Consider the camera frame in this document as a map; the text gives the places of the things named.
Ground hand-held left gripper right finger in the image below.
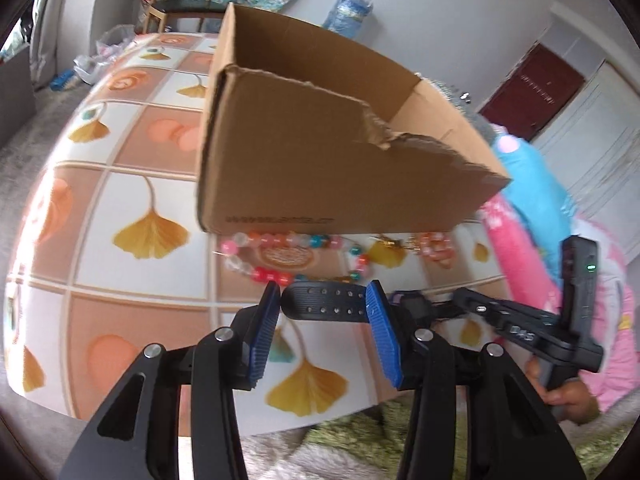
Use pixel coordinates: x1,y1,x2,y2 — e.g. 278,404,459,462
365,280,587,480

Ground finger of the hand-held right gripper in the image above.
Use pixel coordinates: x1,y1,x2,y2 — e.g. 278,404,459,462
281,281,370,322

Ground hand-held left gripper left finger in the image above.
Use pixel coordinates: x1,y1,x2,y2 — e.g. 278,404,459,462
59,280,282,480

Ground gold charm keychain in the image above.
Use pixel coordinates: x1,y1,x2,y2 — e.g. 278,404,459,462
371,234,418,253

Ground multicolour bead necklace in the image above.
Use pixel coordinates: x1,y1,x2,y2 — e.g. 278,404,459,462
219,231,375,285

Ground orange bead bracelet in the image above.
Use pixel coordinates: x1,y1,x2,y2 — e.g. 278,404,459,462
419,231,455,267

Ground torn cardboard box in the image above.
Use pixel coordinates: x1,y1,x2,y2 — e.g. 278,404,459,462
196,2,512,236

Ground person's right hand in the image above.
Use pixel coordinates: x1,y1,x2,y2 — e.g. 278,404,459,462
524,359,602,427

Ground pink floral blanket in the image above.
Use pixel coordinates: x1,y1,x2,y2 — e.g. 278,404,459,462
475,192,571,321

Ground green shaggy rug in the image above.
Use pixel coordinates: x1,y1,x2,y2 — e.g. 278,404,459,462
304,397,628,480

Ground white fluffy rug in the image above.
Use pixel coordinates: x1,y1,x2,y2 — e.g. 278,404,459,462
240,427,321,480

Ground light blue blanket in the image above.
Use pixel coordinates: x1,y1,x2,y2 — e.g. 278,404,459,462
492,132,576,261

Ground grey lace cloth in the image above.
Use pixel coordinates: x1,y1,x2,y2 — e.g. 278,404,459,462
425,77,501,141

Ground white wardrobe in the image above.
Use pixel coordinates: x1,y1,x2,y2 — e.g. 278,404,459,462
530,60,640,221

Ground dark red door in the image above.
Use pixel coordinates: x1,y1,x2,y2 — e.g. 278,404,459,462
479,42,586,143

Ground clear plastic bag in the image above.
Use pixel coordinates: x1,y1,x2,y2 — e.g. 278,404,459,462
74,24,138,86

